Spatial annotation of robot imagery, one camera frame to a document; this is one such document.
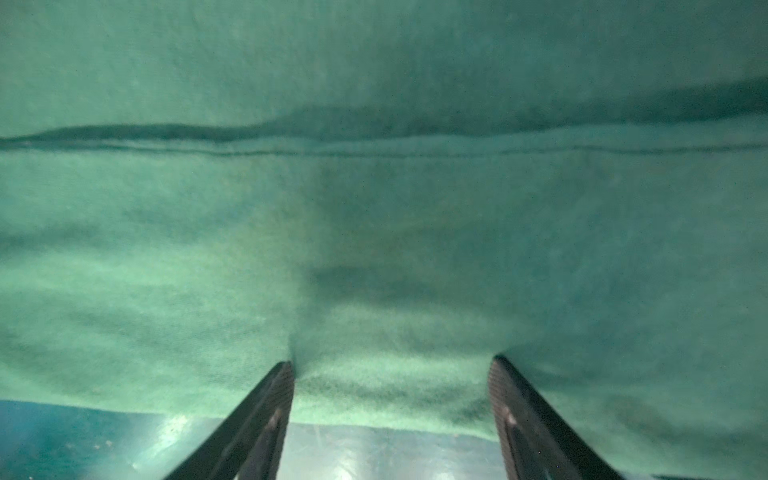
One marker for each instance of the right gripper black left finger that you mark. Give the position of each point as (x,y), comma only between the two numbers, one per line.
(248,444)

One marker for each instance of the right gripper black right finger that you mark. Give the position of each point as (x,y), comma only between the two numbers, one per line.
(536,442)

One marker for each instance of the dark green t-shirt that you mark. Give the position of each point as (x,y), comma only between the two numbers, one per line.
(388,194)

